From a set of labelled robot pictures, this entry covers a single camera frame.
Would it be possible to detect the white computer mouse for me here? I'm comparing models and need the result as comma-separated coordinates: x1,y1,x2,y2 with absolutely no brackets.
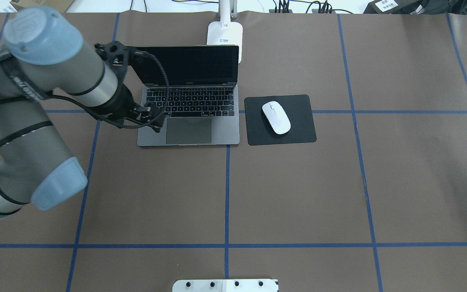
262,101,291,135

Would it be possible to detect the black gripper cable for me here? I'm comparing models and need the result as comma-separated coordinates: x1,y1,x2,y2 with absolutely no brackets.
47,51,170,129

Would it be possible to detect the black power strip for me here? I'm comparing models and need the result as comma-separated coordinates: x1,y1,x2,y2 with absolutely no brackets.
268,0,335,14

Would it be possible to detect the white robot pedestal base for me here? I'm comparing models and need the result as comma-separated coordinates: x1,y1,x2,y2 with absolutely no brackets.
172,279,279,292

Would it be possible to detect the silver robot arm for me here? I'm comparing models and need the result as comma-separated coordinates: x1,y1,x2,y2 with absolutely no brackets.
0,5,170,221

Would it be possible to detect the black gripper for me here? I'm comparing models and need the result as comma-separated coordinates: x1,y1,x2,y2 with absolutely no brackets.
114,87,166,133

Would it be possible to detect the black mouse pad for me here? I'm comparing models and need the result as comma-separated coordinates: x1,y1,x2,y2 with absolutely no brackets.
244,94,317,146

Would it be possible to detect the grey laptop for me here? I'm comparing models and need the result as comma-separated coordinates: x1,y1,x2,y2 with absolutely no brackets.
131,45,240,147

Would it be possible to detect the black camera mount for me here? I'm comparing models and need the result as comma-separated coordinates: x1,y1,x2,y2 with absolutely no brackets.
94,41,145,83

